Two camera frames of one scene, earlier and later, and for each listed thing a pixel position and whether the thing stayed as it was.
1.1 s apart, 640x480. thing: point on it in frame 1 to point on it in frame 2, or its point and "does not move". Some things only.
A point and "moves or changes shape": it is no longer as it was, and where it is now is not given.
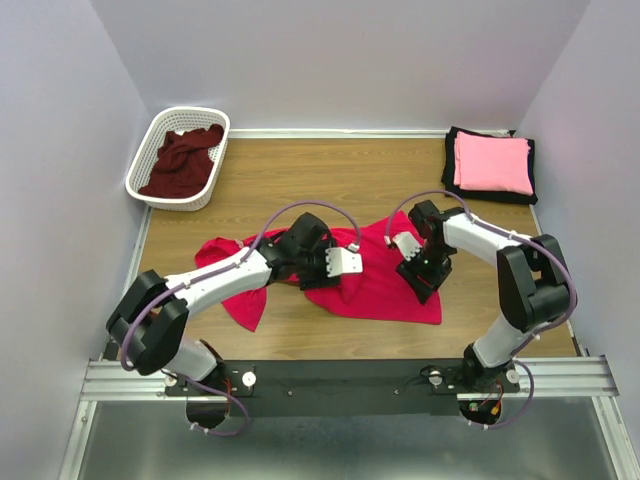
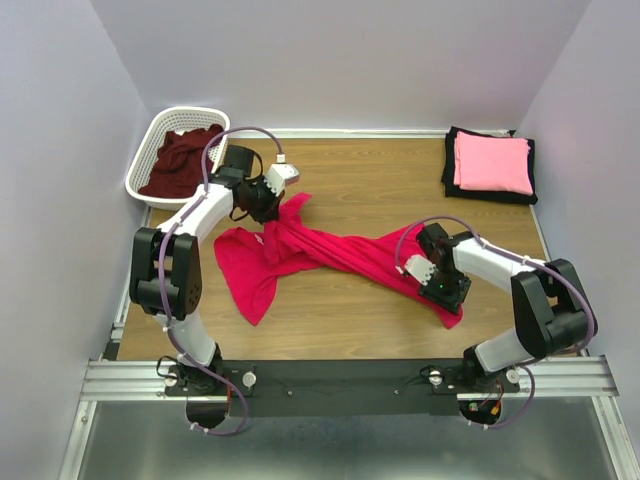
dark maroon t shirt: (183, 166) does not move
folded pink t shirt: (501, 164) does not move
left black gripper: (321, 280) to (270, 211)
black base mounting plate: (340, 388) does not move
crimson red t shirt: (380, 290) moves or changes shape
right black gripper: (409, 270) to (447, 301)
